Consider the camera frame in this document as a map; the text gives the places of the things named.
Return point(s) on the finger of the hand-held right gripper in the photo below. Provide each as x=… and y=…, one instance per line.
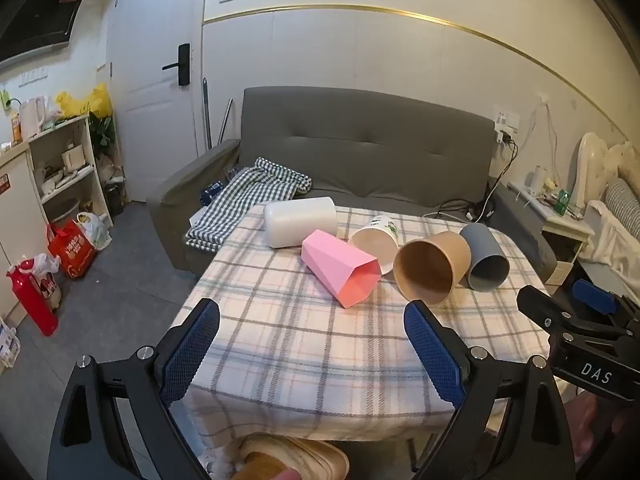
x=592, y=295
x=537, y=302

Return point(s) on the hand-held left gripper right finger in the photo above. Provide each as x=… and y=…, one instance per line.
x=435, y=355

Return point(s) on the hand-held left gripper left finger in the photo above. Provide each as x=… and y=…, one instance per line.
x=192, y=347

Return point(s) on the grey plastic cup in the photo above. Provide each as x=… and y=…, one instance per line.
x=485, y=262

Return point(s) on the brown paper cup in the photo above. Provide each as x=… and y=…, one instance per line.
x=432, y=270

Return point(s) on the pink angular cup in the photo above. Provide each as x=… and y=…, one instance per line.
x=342, y=272

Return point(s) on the white paper cup green print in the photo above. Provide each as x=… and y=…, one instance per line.
x=374, y=246

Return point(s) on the white plastic cup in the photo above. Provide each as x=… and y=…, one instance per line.
x=300, y=221

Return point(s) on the person's right hand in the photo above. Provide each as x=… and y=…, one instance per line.
x=589, y=427

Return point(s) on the white bedding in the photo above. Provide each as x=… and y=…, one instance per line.
x=610, y=245

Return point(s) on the white nightstand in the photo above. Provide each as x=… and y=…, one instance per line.
x=565, y=232

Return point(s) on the green bottle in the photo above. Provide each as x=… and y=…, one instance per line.
x=563, y=203

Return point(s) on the striped pillow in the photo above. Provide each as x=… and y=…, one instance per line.
x=622, y=200

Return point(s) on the plaid tablecloth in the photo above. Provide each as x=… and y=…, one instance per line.
x=300, y=345

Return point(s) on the white bottle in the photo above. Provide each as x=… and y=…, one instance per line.
x=538, y=179

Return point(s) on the white bed headboard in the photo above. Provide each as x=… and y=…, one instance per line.
x=595, y=160

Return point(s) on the beige wooden stool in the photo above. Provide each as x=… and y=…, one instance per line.
x=290, y=457

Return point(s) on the checked blue white cloth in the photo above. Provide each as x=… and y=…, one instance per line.
x=240, y=205

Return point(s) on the white plastic bag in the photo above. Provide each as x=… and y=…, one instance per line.
x=95, y=230

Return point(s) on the red paper bag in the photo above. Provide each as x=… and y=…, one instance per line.
x=72, y=252

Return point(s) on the blue packet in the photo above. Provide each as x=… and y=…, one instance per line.
x=212, y=193

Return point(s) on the cartoon printed bag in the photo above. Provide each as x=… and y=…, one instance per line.
x=49, y=285

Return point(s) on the red bottle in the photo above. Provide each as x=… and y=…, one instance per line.
x=31, y=300

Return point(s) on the grey sofa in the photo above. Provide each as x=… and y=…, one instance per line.
x=360, y=155

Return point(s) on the white cabinet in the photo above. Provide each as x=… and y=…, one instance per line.
x=17, y=220

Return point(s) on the white shelf unit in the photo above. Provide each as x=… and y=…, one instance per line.
x=65, y=170

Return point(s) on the white door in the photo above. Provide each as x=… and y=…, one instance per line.
x=150, y=130

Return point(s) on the metal stick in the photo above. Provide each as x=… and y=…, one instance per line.
x=224, y=120

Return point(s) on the green plant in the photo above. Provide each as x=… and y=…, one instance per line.
x=102, y=132

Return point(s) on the yellow plastic bag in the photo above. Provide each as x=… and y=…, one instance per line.
x=85, y=102

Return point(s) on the orange bottle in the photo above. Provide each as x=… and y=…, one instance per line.
x=16, y=129

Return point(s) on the white electric kettle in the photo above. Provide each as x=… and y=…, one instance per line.
x=31, y=117

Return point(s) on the black range hood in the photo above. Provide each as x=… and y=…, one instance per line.
x=35, y=7

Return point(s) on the wall outlet with chargers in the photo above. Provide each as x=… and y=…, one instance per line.
x=505, y=125

